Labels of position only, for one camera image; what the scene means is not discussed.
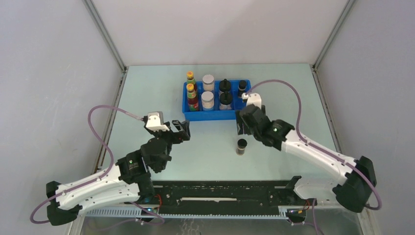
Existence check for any silver lid jar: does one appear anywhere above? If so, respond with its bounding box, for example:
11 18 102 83
201 91 214 111
202 74 215 92

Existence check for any silver lid jar front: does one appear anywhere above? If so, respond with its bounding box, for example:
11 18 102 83
201 91 214 111

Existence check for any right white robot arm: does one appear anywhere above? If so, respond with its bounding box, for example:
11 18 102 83
235 104 377 213

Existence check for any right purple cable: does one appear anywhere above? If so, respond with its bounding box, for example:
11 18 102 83
245 79 383 211

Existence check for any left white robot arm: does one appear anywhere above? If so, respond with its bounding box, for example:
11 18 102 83
46 113 190 226

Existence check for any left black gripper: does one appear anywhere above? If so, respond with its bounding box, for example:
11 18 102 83
145 119 191 156

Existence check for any small dark bottle front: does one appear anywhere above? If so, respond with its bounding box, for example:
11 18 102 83
236 139 248 155

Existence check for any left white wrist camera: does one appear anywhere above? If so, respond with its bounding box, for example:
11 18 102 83
143 111 170 132

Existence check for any black lid jar front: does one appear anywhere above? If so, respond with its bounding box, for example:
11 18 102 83
219 92 233 110

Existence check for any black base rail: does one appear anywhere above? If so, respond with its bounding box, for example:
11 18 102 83
137 176 313 212

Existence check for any white slotted cable duct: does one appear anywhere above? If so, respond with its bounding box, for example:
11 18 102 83
86 207 288 219

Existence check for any black lid jar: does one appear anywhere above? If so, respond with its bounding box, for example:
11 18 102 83
218 79 231 95
219 92 233 110

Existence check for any blue plastic bin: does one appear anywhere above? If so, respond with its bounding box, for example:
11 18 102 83
182 79 246 121

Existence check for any small dark bottle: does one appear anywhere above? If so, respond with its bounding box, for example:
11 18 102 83
236 139 248 155
237 80 247 98

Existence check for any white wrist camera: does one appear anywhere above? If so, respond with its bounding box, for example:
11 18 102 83
143 111 170 132
241 93 262 111

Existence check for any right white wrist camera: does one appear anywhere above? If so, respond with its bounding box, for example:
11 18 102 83
241 93 262 111

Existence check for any purple cable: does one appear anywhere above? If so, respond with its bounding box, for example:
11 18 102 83
245 79 383 211
29 105 145 224

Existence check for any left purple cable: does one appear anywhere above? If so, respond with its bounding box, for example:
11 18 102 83
29 105 145 224

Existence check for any red sauce bottle yellow cap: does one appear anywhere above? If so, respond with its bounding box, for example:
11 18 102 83
186 83 199 111

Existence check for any red sauce bottle green label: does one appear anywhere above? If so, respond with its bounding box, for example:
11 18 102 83
186 71 197 90

